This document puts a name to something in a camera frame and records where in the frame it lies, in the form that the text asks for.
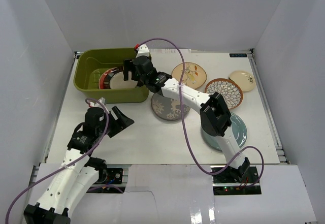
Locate dark rimmed cream plate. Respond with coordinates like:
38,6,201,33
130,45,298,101
110,70,137,89

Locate red and teal floral plate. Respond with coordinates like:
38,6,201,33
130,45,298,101
99,67,120,89

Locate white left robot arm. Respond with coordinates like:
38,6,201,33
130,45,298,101
23,106,134,223

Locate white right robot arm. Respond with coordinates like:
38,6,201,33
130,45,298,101
123,56,250,183

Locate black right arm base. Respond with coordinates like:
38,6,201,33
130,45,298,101
212,167,262,196

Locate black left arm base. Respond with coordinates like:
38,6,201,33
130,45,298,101
88,168,125,194

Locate olive green plastic bin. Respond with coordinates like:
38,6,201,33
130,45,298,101
74,48,149,104

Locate white paper sheets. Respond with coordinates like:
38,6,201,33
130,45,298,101
149,48,191,54

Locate grey reindeer snowflake plate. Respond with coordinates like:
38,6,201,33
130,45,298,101
151,93,190,121

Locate beige bird branch plate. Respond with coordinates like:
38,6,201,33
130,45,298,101
172,62,207,89

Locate blue label sticker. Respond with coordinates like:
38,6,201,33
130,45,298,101
229,53,247,58

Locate brown rimmed petal pattern bowl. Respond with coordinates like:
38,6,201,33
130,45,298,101
205,78,243,110

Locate small cream flower plate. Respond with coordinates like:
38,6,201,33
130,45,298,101
229,70,256,92

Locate light blue ceramic plate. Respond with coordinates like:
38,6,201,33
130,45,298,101
201,112,247,152

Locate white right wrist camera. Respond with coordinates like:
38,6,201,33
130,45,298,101
135,44,150,57

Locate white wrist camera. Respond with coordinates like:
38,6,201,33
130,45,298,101
86,98,106,109
135,44,150,57

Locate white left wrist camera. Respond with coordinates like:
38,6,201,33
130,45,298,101
86,98,106,109

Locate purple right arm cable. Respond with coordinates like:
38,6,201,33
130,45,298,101
137,38,265,184

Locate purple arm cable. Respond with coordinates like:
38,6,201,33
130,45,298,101
137,38,265,184
5,97,125,224

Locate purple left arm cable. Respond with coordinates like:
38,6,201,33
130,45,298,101
5,97,125,224

